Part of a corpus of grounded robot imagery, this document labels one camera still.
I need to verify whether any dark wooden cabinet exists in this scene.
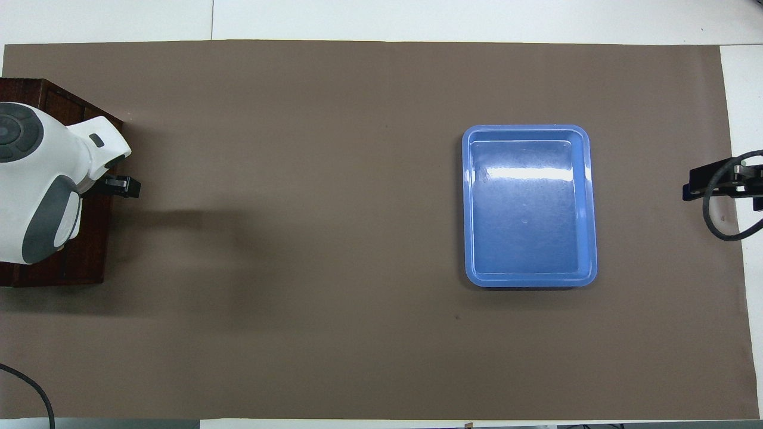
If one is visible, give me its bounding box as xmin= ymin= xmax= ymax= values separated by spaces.
xmin=0 ymin=78 xmax=124 ymax=288

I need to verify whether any blue plastic tray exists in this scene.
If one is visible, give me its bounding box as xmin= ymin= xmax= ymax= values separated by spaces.
xmin=462 ymin=124 xmax=598 ymax=289

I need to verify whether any brown table mat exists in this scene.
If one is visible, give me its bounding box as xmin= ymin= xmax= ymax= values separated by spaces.
xmin=0 ymin=39 xmax=761 ymax=421

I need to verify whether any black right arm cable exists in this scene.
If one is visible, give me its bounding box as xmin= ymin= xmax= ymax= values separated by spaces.
xmin=702 ymin=150 xmax=763 ymax=243

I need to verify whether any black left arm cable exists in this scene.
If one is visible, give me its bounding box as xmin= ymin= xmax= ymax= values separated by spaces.
xmin=0 ymin=363 xmax=56 ymax=429

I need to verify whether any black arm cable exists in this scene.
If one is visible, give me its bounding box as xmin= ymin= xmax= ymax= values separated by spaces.
xmin=702 ymin=150 xmax=763 ymax=243
xmin=0 ymin=363 xmax=56 ymax=429

